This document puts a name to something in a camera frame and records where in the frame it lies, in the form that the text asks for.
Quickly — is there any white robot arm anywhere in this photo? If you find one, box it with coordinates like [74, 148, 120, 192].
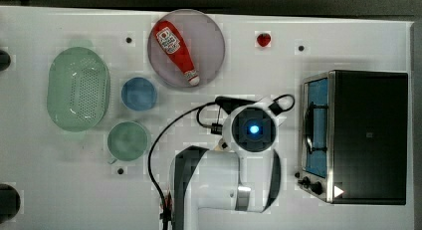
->
[170, 97, 287, 230]

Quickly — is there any green mug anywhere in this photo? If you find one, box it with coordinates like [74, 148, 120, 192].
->
[107, 121, 150, 164]

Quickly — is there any grey round plate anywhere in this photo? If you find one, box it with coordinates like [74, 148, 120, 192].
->
[147, 9, 225, 88]

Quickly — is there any blue bowl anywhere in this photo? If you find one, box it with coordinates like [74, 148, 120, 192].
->
[120, 77, 157, 112]

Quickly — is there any red ketchup bottle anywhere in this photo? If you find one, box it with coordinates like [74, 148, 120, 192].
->
[153, 20, 200, 86]

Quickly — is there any red strawberry near plate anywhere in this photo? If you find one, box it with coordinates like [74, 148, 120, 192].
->
[257, 33, 272, 47]

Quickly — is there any green colander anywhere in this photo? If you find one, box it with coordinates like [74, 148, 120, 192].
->
[47, 47, 110, 132]

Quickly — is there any black toaster oven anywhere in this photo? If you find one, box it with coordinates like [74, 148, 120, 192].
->
[296, 70, 408, 205]

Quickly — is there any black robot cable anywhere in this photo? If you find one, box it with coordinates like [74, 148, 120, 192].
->
[147, 94, 297, 230]

